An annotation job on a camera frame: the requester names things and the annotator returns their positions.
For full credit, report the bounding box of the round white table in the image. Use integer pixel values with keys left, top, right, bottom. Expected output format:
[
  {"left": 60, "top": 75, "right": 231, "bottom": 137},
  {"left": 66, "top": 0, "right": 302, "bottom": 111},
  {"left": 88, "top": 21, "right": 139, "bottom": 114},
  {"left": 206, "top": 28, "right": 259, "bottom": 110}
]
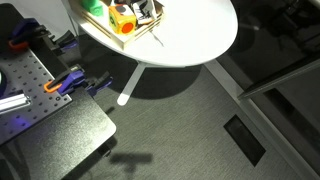
[{"left": 61, "top": 0, "right": 238, "bottom": 106}]

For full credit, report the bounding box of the wooden tray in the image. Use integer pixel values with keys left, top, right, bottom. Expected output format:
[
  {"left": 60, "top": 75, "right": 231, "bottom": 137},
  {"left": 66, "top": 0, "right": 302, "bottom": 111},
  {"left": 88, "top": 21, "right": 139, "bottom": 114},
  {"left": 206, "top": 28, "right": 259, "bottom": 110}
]
[{"left": 68, "top": 0, "right": 163, "bottom": 49}]

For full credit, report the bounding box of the dark shelf unit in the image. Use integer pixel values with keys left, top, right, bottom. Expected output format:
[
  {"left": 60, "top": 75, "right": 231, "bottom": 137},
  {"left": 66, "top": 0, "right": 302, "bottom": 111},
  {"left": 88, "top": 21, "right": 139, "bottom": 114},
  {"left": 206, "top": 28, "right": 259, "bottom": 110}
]
[{"left": 237, "top": 49, "right": 320, "bottom": 101}]

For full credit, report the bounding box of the dark green block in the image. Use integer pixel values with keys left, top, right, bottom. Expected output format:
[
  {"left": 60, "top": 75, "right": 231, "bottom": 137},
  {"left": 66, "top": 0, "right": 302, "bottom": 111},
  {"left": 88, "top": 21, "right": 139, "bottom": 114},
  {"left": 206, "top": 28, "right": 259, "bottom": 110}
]
[{"left": 81, "top": 0, "right": 103, "bottom": 16}]

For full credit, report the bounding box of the purple orange clamp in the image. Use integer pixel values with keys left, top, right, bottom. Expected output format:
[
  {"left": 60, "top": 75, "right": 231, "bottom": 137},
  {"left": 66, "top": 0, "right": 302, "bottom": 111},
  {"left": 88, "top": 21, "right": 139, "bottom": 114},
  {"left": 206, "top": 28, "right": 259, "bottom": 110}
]
[
  {"left": 43, "top": 70, "right": 113, "bottom": 96},
  {"left": 8, "top": 18, "right": 51, "bottom": 51}
]

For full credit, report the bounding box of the black stand base plate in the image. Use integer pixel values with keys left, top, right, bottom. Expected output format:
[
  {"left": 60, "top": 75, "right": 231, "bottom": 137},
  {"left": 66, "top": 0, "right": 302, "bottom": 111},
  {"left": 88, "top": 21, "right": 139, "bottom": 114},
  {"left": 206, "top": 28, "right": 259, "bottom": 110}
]
[{"left": 0, "top": 89, "right": 116, "bottom": 180}]

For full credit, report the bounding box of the orange yellow dice cube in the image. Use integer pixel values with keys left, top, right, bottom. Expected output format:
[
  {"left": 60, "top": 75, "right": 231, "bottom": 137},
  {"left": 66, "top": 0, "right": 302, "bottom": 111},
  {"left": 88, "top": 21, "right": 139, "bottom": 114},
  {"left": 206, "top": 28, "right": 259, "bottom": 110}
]
[{"left": 108, "top": 4, "right": 136, "bottom": 35}]

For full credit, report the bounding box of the black floor outlet hatch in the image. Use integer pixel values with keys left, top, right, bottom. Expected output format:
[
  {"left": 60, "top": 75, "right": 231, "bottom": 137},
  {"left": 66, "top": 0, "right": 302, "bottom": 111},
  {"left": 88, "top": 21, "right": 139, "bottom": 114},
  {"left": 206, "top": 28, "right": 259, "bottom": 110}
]
[{"left": 224, "top": 115, "right": 266, "bottom": 166}]

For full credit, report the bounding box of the aluminium extrusion rail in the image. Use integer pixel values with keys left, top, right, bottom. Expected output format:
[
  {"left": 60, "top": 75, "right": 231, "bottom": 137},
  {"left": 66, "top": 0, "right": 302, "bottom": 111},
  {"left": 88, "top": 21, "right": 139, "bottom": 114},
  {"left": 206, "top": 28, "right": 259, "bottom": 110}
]
[{"left": 0, "top": 94, "right": 31, "bottom": 114}]

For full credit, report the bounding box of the perforated metal breadboard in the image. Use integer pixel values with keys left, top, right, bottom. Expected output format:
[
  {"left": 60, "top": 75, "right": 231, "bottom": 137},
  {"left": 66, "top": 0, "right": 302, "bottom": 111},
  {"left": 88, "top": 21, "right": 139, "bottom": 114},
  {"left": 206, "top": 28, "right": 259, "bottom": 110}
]
[{"left": 0, "top": 50, "right": 72, "bottom": 144}]

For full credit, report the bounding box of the black and white cube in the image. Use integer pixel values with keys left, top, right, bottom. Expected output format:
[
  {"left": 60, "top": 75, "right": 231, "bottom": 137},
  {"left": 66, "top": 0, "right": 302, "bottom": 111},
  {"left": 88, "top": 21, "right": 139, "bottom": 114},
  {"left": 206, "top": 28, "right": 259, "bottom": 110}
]
[{"left": 131, "top": 0, "right": 156, "bottom": 25}]

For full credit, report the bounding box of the upper purple orange clamp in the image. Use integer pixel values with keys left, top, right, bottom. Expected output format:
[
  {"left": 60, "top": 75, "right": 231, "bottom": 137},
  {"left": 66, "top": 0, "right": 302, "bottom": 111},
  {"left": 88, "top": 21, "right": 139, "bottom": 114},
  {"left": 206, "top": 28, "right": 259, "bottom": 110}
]
[{"left": 8, "top": 18, "right": 51, "bottom": 51}]

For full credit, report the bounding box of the lower purple orange clamp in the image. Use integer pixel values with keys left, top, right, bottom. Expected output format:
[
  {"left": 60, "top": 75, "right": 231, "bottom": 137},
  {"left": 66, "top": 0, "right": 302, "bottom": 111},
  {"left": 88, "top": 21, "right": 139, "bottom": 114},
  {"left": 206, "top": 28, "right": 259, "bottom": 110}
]
[{"left": 43, "top": 70, "right": 113, "bottom": 96}]

